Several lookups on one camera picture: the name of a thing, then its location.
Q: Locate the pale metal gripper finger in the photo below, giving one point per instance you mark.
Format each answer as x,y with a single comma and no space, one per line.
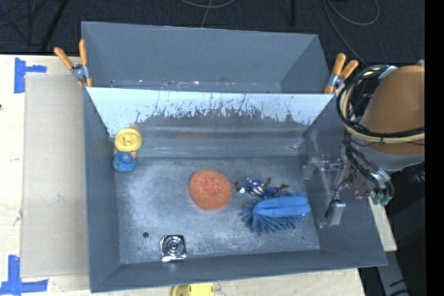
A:
322,170
333,215

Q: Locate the blue fringed duster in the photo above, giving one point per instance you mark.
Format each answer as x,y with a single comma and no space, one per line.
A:
281,208

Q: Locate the small blue white toy figure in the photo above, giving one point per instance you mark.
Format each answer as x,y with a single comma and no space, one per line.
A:
256,187

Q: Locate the orange round scrubber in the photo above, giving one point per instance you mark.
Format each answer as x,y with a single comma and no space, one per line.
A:
210,189

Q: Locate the grey metal bin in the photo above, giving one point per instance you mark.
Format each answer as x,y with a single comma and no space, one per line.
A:
166,204

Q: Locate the silver square ringed plate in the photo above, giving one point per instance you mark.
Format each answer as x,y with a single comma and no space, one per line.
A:
172,248

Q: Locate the yellow and blue toy duck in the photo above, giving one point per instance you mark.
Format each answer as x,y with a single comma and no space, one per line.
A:
127,141

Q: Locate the pale flat board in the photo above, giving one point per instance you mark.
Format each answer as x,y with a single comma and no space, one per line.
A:
52,176

